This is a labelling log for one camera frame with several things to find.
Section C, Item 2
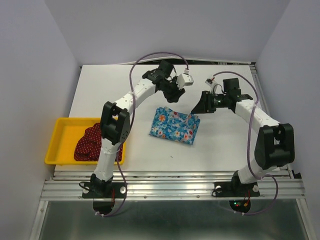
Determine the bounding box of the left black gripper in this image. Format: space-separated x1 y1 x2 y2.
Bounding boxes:
161 76 185 104

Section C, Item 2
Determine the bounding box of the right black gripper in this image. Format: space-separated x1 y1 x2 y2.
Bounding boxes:
190 90 229 114

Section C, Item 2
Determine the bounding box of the blue floral skirt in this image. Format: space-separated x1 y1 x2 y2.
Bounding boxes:
149 107 201 145

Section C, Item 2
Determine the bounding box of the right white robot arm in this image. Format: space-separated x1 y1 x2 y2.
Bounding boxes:
191 78 295 198

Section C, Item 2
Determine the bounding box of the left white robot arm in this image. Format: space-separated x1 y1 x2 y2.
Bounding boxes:
80 60 194 198

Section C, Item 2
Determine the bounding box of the red polka dot skirt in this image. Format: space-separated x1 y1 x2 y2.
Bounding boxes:
73 122 123 163

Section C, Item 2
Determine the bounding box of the yellow plastic tray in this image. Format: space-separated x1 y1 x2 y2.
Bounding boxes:
44 117 127 166

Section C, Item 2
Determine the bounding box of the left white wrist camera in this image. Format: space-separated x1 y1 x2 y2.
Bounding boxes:
176 73 194 90

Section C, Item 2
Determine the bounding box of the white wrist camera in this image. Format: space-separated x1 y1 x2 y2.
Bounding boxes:
176 73 194 90
205 77 219 94

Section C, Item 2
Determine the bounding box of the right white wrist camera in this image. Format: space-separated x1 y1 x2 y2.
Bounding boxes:
205 77 219 94

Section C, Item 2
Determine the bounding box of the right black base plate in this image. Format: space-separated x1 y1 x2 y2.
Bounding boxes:
212 181 261 215

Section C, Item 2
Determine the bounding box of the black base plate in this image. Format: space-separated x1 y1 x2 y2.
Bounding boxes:
212 181 261 215
78 181 127 218

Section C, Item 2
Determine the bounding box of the aluminium frame rail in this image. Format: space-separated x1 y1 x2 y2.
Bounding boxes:
40 170 306 201

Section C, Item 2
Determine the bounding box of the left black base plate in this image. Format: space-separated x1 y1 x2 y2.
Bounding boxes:
78 181 127 218

